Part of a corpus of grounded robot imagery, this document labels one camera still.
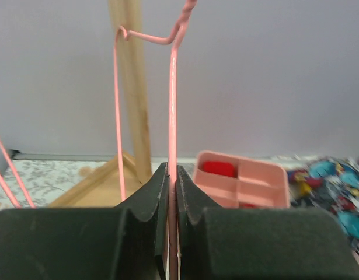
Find red sock top compartment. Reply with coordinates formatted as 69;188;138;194
201;161;237;178

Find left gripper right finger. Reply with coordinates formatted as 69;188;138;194
176;166;359;279

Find pink wire hanger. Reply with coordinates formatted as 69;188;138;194
0;127;36;209
113;0;197;279

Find wooden clothes rack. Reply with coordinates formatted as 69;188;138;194
49;0;153;208

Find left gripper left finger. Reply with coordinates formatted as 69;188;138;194
0;163;169;279

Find colourful comic print shorts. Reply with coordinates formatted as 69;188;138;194
287;157;359;254

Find pink divided organizer box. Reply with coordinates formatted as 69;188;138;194
193;150;290;208

